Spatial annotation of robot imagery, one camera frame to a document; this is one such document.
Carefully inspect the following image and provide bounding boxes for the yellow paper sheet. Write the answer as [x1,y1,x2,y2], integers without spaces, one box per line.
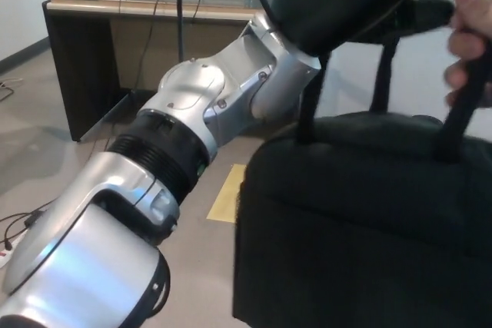
[207,163,248,224]

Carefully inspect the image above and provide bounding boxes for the black power adapter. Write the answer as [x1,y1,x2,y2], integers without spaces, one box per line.
[25,208,48,228]

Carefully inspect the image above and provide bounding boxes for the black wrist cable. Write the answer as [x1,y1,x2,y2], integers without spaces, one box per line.
[175,0,280,65]

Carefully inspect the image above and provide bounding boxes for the long black power cable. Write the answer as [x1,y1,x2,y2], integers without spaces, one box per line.
[38,0,166,217]

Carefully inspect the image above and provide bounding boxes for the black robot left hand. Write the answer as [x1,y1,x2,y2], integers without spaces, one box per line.
[264,0,457,57]

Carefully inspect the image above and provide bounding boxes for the dark wooden desk tan top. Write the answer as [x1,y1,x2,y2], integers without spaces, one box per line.
[42,0,278,143]

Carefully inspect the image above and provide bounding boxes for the dark plug cord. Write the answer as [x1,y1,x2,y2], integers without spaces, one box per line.
[0,211,32,250]

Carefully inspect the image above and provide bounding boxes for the person's bare hand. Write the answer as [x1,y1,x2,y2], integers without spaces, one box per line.
[443,0,492,108]

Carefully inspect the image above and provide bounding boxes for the white floor cable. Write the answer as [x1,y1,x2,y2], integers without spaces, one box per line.
[0,77,25,103]

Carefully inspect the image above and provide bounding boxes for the black lunchbag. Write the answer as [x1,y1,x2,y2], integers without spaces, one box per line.
[231,0,492,328]

